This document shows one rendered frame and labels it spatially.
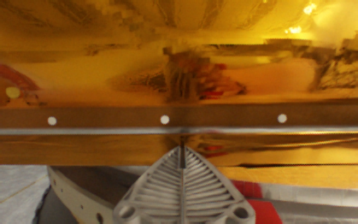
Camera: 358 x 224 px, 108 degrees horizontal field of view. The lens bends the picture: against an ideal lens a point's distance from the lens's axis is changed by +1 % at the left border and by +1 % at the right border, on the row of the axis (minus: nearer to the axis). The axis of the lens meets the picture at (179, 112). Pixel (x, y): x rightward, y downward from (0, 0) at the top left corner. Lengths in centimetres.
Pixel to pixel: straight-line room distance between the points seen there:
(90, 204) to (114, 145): 9
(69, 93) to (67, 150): 8
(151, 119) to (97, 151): 9
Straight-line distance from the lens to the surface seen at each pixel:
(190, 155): 16
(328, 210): 25
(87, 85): 19
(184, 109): 18
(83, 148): 24
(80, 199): 27
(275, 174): 21
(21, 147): 30
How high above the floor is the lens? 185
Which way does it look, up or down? 6 degrees down
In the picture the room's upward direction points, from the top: 1 degrees counter-clockwise
